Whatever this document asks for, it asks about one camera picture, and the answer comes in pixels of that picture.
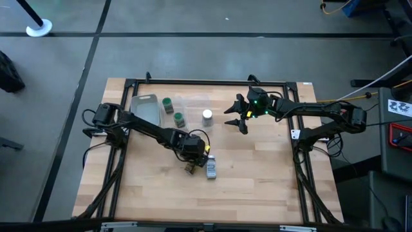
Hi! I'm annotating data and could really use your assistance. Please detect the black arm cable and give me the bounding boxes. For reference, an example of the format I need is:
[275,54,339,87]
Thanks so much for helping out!
[82,141,108,170]

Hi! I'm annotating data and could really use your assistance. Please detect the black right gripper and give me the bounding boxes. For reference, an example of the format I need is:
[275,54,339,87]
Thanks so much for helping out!
[223,86,277,135]

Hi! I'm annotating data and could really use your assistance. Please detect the red-framed device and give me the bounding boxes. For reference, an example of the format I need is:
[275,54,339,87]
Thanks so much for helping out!
[388,122,412,153]

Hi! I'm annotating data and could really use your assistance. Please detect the yellow cable loop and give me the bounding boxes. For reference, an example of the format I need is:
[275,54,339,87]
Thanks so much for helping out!
[321,0,353,15]

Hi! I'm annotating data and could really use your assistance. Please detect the black aluminium table frame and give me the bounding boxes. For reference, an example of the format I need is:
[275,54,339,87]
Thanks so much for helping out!
[72,71,345,226]

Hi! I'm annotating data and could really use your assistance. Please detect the black bag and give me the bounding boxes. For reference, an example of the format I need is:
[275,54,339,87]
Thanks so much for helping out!
[0,50,26,93]

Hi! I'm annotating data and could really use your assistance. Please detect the black cable bundle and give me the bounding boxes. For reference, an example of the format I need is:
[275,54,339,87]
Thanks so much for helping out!
[321,102,412,159]

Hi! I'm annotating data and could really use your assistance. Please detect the grey furniture foot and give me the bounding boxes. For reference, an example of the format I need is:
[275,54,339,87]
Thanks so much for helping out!
[0,136,24,151]

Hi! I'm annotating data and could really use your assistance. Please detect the grey opaque plastic bin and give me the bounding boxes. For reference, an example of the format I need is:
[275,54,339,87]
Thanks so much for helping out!
[129,93,162,127]

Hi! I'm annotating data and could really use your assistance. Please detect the blue box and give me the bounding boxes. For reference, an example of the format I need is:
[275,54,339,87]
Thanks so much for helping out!
[342,0,389,17]

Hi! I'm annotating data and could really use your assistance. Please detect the long yellow cable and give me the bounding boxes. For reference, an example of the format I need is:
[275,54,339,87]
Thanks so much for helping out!
[317,80,412,104]

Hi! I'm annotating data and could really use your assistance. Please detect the black rail with silver brackets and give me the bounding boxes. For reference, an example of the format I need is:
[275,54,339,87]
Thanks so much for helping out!
[0,218,412,232]

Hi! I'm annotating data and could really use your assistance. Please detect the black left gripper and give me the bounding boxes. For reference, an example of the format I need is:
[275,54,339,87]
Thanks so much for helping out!
[176,131,211,168]

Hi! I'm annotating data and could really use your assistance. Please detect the white printed sticker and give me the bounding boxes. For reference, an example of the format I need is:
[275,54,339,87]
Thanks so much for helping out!
[388,99,412,117]

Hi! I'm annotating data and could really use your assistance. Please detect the green-lid spice jar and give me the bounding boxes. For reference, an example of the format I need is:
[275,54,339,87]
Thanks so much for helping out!
[173,111,187,129]
[161,97,175,114]

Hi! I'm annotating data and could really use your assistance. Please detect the dark low cabinet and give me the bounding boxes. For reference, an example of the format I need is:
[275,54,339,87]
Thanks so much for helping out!
[368,170,412,232]

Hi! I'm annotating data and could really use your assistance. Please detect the black stanchion with white base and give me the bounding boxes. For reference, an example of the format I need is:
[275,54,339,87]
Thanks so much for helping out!
[15,0,53,37]

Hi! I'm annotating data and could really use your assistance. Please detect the grey cabinet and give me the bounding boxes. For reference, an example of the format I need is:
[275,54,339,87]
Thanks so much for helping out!
[378,86,412,181]

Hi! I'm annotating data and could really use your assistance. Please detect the white-lid spice jar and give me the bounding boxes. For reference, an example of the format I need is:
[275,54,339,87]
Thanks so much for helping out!
[205,155,218,180]
[201,109,214,128]

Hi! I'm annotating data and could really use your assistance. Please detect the white cable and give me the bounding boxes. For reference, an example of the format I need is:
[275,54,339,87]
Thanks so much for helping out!
[337,54,412,101]

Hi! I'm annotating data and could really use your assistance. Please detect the black desk frame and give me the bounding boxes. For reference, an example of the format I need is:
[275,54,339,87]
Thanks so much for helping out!
[350,0,412,88]

